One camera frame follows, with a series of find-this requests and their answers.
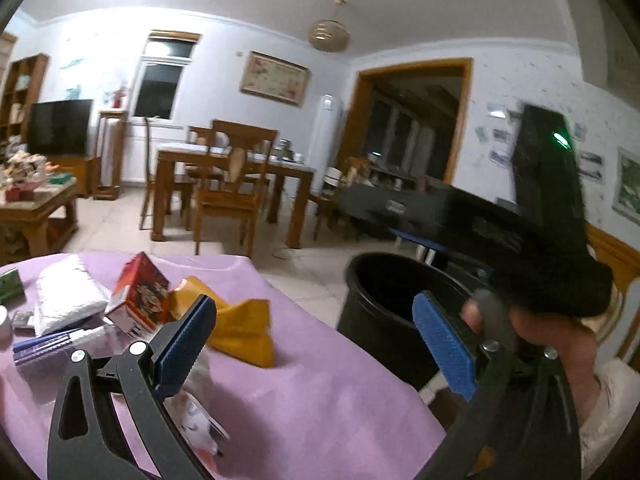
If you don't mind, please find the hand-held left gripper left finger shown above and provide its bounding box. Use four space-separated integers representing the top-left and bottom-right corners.
46 295 221 480

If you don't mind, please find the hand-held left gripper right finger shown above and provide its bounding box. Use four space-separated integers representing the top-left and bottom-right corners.
411 290 583 480

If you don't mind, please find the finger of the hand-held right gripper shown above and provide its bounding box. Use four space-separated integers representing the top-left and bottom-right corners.
389 227 447 252
341 183 453 233

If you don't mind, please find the red carton box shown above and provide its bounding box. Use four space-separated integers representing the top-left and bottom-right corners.
104 251 176 343

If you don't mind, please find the yellow snack packet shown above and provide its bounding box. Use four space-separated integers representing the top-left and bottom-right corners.
167 276 276 368

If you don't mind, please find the black trash bin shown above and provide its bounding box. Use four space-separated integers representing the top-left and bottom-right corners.
336 251 488 393

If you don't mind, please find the person's right hand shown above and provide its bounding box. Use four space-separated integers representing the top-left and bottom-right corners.
460 300 602 422

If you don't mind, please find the wooden bench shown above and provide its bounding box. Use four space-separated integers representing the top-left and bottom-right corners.
585 220 640 361

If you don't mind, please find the framed landscape painting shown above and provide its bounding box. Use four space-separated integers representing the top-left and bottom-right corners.
611 147 640 218

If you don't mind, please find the white standing air conditioner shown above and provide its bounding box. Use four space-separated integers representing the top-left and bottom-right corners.
307 94 346 196

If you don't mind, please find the wooden dining table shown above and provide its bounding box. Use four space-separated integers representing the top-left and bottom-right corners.
151 142 317 250

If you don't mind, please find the white padded bag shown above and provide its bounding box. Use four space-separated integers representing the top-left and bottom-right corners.
34 254 112 337

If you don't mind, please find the purple pen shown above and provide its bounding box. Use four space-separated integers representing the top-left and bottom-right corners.
12 326 108 353

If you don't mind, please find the purple tablecloth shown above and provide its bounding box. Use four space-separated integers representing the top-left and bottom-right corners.
0 252 446 480

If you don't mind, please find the framed floral picture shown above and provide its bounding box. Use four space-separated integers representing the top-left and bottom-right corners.
239 51 311 107

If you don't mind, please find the green box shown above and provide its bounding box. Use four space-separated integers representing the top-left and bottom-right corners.
0 268 26 306

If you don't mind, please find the ceiling lamp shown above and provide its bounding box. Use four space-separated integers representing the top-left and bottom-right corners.
307 0 351 52

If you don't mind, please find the tall wooden stand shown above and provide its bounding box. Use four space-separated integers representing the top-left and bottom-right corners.
95 109 128 201

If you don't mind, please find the wooden television cabinet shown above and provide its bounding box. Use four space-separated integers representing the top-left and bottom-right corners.
47 155 98 198

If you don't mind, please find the wooden coffee table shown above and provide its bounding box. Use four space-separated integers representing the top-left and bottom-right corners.
0 177 81 261

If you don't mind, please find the pile of small table items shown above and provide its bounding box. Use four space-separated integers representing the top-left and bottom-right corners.
0 150 73 203

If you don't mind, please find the black television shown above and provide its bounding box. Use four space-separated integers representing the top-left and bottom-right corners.
26 99 95 158

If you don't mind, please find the dark window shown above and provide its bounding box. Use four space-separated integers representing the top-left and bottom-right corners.
131 31 202 121

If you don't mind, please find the wooden bookshelf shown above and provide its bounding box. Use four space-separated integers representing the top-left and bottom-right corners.
0 53 51 156

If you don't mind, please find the group of wall photos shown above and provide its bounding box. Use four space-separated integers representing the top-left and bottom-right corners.
472 101 606 182

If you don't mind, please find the wooden door frame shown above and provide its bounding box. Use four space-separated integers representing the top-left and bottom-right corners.
347 57 475 191

